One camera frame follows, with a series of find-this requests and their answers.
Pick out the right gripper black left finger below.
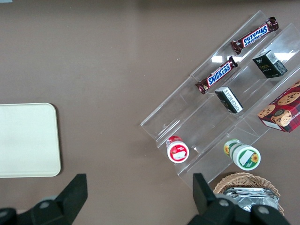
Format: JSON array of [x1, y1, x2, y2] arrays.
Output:
[[55, 173, 88, 225]]

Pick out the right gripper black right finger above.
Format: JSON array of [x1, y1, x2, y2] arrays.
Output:
[[192, 172, 217, 219]]

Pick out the light wicker basket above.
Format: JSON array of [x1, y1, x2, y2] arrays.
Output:
[[213, 172, 285, 216]]

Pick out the cream rectangular serving tray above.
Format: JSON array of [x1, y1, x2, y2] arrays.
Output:
[[0, 102, 62, 178]]

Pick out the red lid white cup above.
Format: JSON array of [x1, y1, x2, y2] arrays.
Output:
[[165, 135, 190, 163]]

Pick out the silver foil packets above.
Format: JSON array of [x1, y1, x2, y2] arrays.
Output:
[[220, 187, 281, 213]]

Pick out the green lid sunflower cup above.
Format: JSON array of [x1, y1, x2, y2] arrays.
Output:
[[222, 138, 262, 171]]

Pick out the clear acrylic stepped display stand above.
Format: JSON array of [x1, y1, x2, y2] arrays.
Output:
[[140, 10, 300, 186]]

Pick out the small black carton box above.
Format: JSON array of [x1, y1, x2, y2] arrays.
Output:
[[214, 86, 244, 115], [252, 50, 288, 79]]

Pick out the red cookie box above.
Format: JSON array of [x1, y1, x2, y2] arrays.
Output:
[[257, 81, 300, 133]]

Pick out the Snickers chocolate bar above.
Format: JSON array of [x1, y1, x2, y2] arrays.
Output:
[[195, 56, 239, 95], [230, 16, 280, 55]]

